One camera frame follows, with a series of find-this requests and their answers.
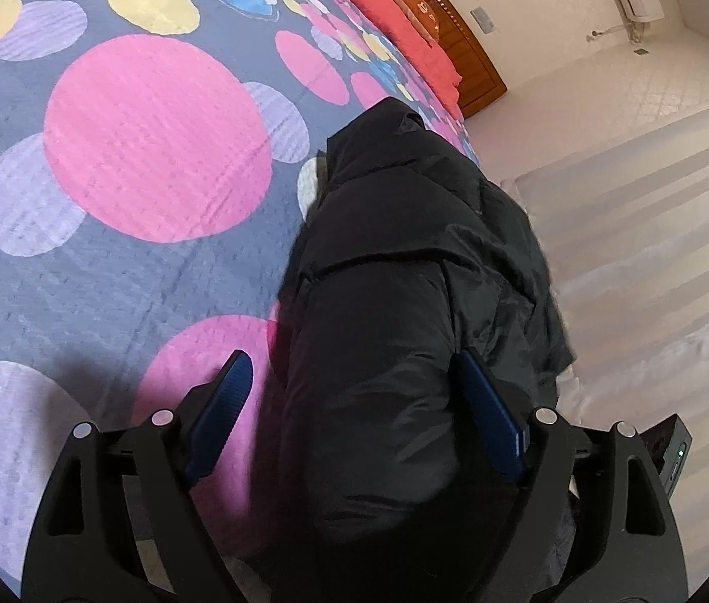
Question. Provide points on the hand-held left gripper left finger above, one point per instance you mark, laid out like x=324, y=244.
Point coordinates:
x=222, y=414

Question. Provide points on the grey wall switch panel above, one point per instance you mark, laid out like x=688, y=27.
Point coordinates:
x=481, y=17

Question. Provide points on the cream curtain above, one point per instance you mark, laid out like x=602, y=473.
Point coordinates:
x=656, y=264

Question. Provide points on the polka-dot bedspread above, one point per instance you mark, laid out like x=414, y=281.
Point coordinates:
x=128, y=201

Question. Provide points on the red pillow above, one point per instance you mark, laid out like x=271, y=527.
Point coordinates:
x=392, y=19

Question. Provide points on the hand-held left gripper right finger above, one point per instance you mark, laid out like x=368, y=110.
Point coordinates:
x=492, y=414

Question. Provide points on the orange cushion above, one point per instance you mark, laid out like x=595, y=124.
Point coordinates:
x=416, y=5

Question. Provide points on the wooden headboard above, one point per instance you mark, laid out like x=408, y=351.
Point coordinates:
x=448, y=31

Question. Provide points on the black puffer jacket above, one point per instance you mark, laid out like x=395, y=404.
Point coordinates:
x=404, y=326

